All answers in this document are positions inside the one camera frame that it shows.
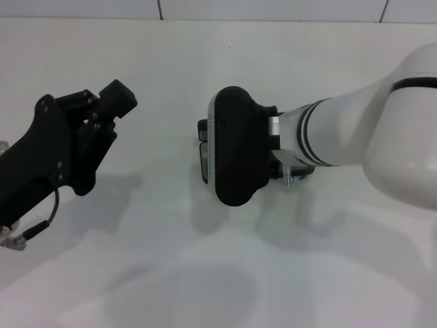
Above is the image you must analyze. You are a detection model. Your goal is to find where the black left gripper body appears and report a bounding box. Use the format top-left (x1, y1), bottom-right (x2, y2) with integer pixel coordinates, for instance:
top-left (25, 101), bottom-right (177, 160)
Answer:
top-left (0, 94), bottom-right (118, 229)

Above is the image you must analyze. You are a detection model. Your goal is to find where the black glasses case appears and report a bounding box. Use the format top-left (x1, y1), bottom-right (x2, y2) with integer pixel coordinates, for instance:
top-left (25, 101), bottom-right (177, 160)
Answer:
top-left (196, 117), bottom-right (317, 187)

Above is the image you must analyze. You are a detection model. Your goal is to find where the silver right wrist stud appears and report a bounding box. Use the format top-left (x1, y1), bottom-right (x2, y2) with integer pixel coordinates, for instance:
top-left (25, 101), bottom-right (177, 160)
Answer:
top-left (282, 165), bottom-right (295, 188)

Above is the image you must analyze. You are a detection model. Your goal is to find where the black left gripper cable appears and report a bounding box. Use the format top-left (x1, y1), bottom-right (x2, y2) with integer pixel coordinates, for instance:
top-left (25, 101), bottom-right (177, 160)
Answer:
top-left (0, 187), bottom-right (61, 252)

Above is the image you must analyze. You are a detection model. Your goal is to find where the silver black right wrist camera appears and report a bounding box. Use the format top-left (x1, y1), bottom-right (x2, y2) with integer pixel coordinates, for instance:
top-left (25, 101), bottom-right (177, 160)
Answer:
top-left (207, 85), bottom-right (279, 208)

